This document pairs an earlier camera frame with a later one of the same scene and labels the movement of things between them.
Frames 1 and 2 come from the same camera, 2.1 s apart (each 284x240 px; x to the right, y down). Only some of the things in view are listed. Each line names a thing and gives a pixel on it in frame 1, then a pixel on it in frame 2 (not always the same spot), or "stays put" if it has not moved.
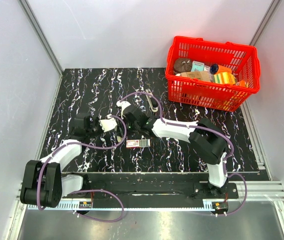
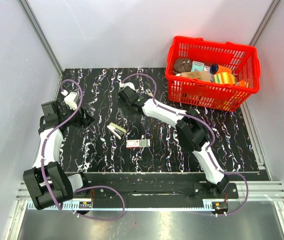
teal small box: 197,66 stays put
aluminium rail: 257,191 stays put
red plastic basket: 243,60 stays put
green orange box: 224,78 stays put
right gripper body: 132,128 to 127,105
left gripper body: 95,129 to 75,120
